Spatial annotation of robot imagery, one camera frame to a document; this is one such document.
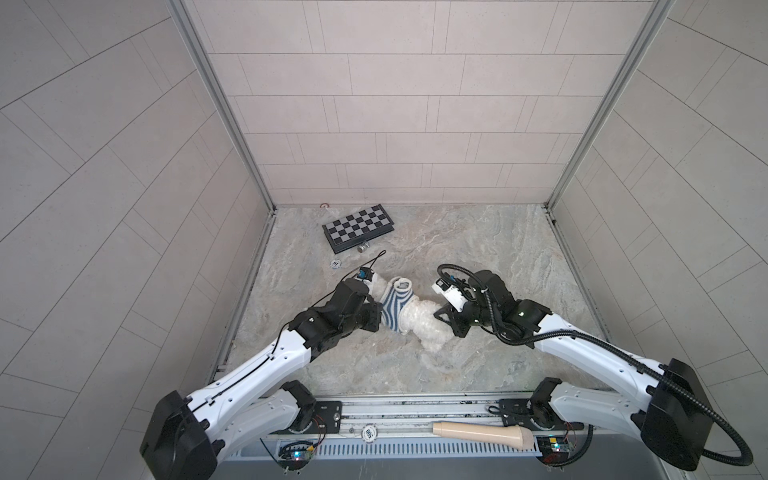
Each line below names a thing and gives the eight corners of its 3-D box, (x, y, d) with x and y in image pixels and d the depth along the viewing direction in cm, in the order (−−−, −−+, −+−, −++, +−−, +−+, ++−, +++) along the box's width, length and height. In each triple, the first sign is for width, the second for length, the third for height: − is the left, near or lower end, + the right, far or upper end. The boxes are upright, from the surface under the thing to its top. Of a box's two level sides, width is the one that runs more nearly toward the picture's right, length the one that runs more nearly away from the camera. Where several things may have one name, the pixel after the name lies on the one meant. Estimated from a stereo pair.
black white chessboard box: (333, 256, 103) (331, 251, 100) (321, 231, 110) (319, 225, 108) (396, 230, 111) (396, 225, 108) (382, 208, 118) (381, 203, 115)
